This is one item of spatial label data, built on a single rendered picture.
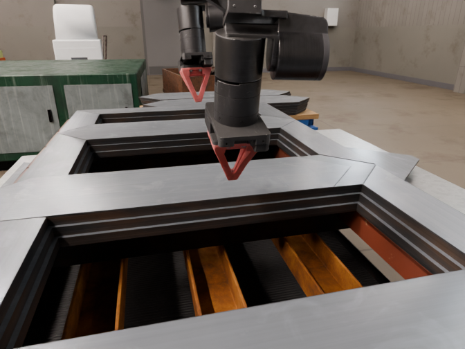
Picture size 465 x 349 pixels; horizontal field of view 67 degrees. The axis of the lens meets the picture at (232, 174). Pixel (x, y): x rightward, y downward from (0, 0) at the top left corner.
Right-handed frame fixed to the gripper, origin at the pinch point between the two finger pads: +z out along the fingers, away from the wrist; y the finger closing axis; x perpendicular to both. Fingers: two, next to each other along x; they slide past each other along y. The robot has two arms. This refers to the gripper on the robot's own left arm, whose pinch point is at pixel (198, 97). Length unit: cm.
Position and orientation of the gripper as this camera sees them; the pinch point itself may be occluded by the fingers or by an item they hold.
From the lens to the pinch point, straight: 82.9
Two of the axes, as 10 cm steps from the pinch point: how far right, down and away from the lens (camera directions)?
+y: -2.3, -1.2, 9.7
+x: -9.7, 1.2, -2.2
